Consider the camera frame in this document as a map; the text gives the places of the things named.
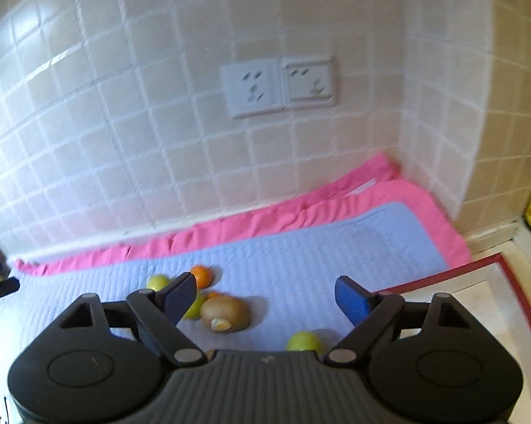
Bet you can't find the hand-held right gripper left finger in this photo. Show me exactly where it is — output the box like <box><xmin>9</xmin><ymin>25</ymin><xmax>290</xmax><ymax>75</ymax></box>
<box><xmin>60</xmin><ymin>272</ymin><xmax>205</xmax><ymax>366</ymax></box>

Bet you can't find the brown kiwi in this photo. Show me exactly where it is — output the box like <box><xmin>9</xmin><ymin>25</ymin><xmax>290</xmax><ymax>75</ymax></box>
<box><xmin>200</xmin><ymin>296</ymin><xmax>251</xmax><ymax>333</ymax></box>

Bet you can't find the white wall socket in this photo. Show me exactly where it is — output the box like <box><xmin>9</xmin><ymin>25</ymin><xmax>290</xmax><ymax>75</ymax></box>
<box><xmin>220</xmin><ymin>58</ymin><xmax>286</xmax><ymax>119</ymax></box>
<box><xmin>282</xmin><ymin>55</ymin><xmax>338</xmax><ymax>108</ymax></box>

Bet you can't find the pink cloth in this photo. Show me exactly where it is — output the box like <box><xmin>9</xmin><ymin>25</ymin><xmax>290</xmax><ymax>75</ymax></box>
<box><xmin>16</xmin><ymin>152</ymin><xmax>472</xmax><ymax>277</ymax></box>

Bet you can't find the red rimmed white tray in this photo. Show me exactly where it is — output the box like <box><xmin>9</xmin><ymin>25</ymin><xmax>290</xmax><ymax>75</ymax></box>
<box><xmin>373</xmin><ymin>252</ymin><xmax>531</xmax><ymax>424</ymax></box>

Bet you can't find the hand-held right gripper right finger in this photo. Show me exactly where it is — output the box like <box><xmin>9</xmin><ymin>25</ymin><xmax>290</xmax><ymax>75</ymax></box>
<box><xmin>325</xmin><ymin>276</ymin><xmax>473</xmax><ymax>367</ymax></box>

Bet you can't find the light blue quilted mat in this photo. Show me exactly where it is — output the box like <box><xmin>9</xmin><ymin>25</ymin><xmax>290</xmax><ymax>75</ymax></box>
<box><xmin>0</xmin><ymin>202</ymin><xmax>450</xmax><ymax>356</ymax></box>

